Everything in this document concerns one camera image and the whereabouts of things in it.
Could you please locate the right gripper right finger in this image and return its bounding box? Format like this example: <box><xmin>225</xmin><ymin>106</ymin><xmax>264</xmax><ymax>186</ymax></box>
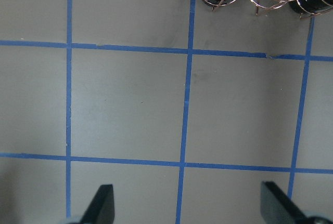
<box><xmin>260</xmin><ymin>181</ymin><xmax>312</xmax><ymax>224</ymax></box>

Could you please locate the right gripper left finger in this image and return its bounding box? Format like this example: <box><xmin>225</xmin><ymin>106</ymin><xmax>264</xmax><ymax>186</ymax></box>
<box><xmin>79</xmin><ymin>184</ymin><xmax>115</xmax><ymax>224</ymax></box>

